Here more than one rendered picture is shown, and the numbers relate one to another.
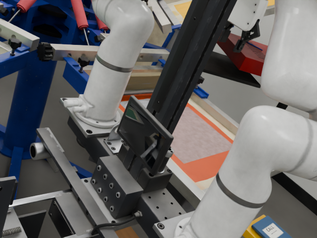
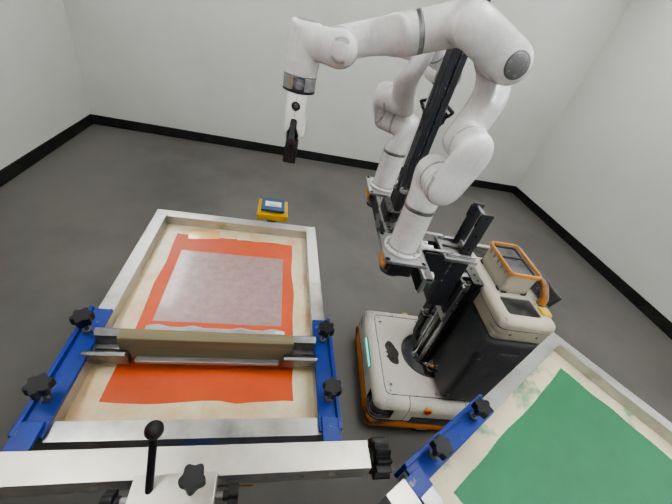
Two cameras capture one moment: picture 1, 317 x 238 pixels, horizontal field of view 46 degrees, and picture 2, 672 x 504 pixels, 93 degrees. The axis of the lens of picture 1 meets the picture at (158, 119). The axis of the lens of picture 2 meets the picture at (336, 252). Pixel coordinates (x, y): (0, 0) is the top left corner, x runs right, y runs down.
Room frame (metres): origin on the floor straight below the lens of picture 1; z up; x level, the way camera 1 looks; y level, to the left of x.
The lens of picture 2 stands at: (1.65, 0.54, 1.71)
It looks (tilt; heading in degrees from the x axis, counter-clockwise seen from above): 37 degrees down; 218
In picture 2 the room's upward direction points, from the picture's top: 16 degrees clockwise
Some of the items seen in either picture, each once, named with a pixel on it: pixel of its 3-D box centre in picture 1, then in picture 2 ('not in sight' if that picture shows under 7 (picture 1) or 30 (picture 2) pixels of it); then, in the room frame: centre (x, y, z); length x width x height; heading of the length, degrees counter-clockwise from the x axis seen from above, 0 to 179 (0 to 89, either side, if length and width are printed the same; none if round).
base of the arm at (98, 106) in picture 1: (100, 89); (414, 229); (0.82, 0.16, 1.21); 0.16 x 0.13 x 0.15; 139
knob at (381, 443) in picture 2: (47, 52); (372, 457); (1.31, 0.51, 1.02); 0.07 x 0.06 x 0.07; 54
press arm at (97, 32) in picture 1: (103, 42); not in sight; (1.67, 0.39, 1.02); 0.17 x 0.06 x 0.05; 54
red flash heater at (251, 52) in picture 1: (266, 60); not in sight; (2.54, -0.51, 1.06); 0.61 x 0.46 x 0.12; 114
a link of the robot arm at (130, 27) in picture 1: (123, 29); (430, 185); (0.84, 0.16, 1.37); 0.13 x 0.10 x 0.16; 49
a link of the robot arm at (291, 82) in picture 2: not in sight; (299, 81); (1.14, -0.10, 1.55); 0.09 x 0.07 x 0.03; 49
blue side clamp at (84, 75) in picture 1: (89, 89); (323, 372); (1.25, 0.29, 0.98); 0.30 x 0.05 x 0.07; 54
